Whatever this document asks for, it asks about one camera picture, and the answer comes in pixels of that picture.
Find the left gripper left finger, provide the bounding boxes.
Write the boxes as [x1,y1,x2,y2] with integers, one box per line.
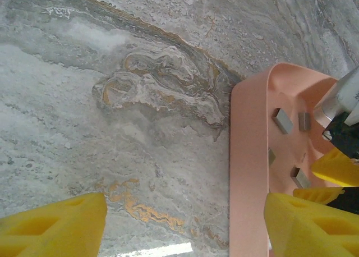
[0,192,108,257]

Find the pink plastic tray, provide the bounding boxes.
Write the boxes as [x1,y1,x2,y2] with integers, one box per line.
[229,62,359,257]

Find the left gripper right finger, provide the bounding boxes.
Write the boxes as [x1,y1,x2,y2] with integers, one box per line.
[263,191,359,257]

